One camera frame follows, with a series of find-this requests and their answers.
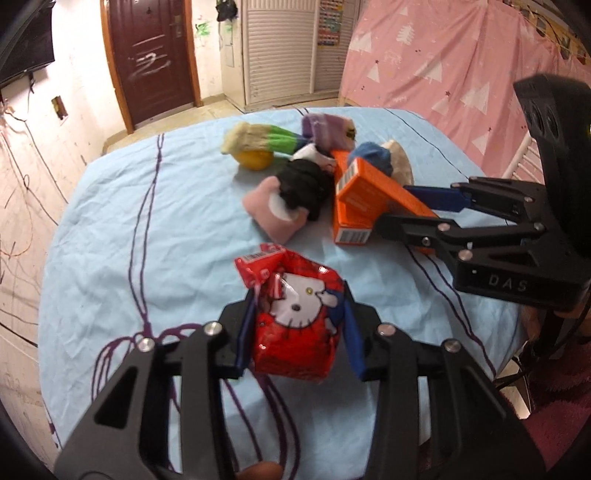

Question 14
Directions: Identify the white louvered wardrobe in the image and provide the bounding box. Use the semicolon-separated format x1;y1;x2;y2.
218;0;365;112

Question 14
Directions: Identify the light blue bed sheet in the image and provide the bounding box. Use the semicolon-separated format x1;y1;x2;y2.
39;117;524;479

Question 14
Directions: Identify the yellow green fuzzy sock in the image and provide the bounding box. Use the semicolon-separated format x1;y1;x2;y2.
221;122;310;155

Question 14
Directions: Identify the white metal chair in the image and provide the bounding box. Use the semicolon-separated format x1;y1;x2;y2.
503;133;545;184

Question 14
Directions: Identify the orange cardboard box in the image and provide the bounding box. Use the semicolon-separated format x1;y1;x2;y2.
335;159;438;227
332;150;373;246

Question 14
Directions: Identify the pink fuzzy sock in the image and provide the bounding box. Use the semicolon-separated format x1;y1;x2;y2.
242;176;308;245

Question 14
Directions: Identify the dark red wooden door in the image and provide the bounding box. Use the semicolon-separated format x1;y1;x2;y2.
100;1;202;134

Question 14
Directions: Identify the operator hand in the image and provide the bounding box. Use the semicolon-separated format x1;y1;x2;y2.
235;461;283;480

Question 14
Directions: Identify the small orange plastic bowl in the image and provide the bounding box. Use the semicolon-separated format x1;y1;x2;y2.
231;150;274;171

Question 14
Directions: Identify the wall socket box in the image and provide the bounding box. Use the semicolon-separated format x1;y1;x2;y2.
51;96;68;121

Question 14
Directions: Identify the black white sock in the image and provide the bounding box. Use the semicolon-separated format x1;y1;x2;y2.
276;143;335;221

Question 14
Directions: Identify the colourful wall poster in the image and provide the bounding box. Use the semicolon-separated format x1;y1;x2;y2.
317;0;345;47

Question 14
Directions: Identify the pink tree-print bed cover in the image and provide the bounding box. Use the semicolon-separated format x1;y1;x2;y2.
339;1;590;177

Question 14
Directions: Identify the black wall television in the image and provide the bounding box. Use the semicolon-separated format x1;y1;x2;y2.
0;0;55;88

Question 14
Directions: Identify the blue white sock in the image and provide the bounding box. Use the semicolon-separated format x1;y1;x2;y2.
348;140;414;186

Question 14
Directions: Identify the red cartoon snack bag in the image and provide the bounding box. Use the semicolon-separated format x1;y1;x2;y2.
235;243;345;382

